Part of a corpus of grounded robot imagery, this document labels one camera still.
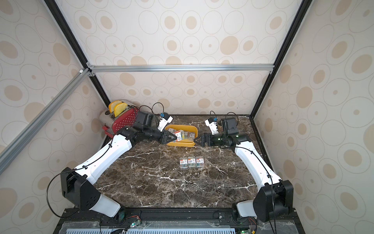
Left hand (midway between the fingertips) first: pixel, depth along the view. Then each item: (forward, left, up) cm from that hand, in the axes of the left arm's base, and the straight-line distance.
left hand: (177, 136), depth 74 cm
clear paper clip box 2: (-3, -3, -25) cm, 25 cm away
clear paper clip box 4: (-2, -13, -24) cm, 28 cm away
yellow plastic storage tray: (+10, -3, -21) cm, 24 cm away
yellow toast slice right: (+26, +40, -6) cm, 48 cm away
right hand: (-1, -11, -4) cm, 12 cm away
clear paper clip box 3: (-2, -8, -24) cm, 26 cm away
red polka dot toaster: (+16, +43, -10) cm, 47 cm away
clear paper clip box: (+1, -1, -1) cm, 2 cm away
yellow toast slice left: (+29, +46, -6) cm, 55 cm away
